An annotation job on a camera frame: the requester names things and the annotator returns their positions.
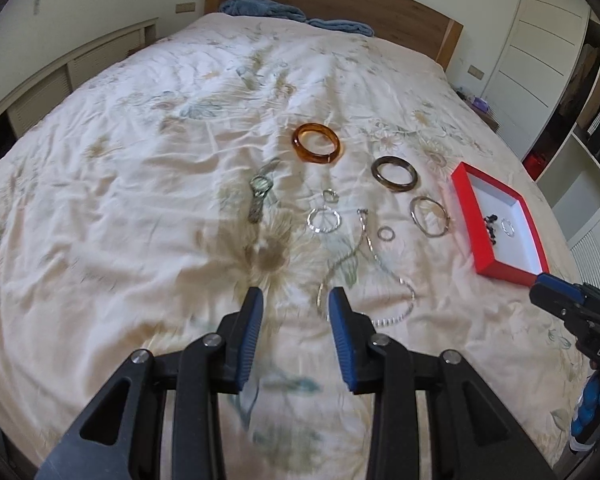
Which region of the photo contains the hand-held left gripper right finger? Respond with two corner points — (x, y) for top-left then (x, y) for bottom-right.
(328, 286), (561, 480)

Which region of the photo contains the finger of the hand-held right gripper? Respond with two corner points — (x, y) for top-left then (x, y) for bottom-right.
(529, 284), (581, 320)
(537, 273), (587, 299)

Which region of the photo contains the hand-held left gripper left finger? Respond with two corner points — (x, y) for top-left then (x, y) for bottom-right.
(34, 286), (265, 480)

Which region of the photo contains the silver chain necklace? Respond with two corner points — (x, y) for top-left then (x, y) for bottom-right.
(316, 207), (417, 328)

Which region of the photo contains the red jewelry box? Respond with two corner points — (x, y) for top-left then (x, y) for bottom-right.
(451, 162), (551, 288)

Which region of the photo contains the dark brown bangle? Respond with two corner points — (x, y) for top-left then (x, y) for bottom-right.
(371, 156), (420, 194)

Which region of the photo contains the amber translucent bangle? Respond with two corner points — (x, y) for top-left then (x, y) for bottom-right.
(292, 123), (342, 165)

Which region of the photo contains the red bag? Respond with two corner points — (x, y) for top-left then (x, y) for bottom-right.
(522, 154), (548, 180)

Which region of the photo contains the open white closet shelf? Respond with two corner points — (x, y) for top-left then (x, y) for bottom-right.
(535, 20), (600, 241)

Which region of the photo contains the thin silver bangle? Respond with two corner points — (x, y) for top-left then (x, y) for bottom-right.
(409, 196), (452, 237)

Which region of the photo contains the silver wristwatch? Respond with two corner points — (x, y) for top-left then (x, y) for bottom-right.
(247, 157), (282, 224)

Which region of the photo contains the floral cream bedspread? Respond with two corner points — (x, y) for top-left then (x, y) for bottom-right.
(0, 10), (596, 480)

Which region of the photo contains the dark wooden nightstand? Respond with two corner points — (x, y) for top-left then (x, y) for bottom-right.
(455, 87), (503, 133)

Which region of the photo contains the white wardrobe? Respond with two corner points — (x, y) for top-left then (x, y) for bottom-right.
(480, 0), (593, 161)

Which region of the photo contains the cream louvered low cabinet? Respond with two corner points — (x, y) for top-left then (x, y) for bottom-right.
(0, 17), (160, 176)

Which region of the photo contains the small blue folded towel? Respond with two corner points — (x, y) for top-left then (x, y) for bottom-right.
(307, 17), (376, 37)

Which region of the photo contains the large blue folded towel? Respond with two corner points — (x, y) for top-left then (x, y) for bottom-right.
(218, 0), (308, 23)

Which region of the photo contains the silver twisted hoop bracelet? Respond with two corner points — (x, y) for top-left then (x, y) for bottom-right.
(306, 206), (342, 235)

